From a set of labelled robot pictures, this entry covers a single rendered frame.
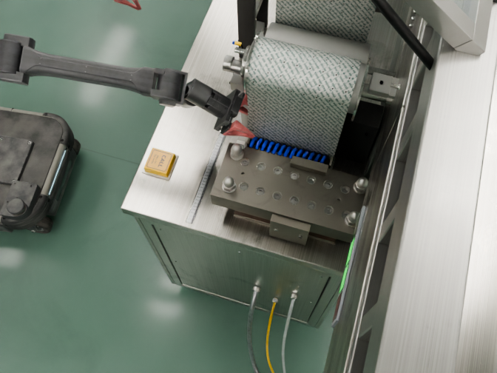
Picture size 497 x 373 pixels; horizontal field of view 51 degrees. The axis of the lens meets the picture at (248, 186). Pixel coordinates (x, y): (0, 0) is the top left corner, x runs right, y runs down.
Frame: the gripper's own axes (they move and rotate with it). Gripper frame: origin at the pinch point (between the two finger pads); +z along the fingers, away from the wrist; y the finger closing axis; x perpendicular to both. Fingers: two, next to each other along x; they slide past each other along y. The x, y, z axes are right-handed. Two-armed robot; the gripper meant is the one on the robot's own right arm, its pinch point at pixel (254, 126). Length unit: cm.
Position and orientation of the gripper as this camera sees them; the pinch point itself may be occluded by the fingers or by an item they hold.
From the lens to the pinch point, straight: 136.4
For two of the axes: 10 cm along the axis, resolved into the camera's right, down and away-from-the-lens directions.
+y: -2.8, 8.8, -3.9
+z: 8.2, 4.3, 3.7
